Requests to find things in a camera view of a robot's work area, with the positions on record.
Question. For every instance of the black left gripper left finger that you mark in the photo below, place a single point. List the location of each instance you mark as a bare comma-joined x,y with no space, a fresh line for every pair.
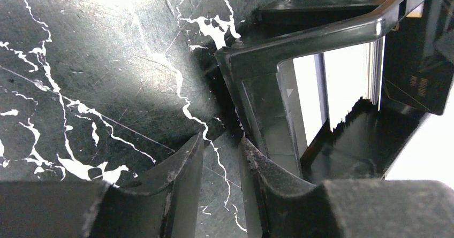
162,202

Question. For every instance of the stack of cards in box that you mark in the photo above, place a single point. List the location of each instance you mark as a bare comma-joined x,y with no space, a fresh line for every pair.
330,83

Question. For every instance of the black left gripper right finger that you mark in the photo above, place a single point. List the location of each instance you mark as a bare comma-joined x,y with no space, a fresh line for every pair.
279,204

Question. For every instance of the black card box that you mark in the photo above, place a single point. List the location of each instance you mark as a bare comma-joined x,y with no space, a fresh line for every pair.
389,140

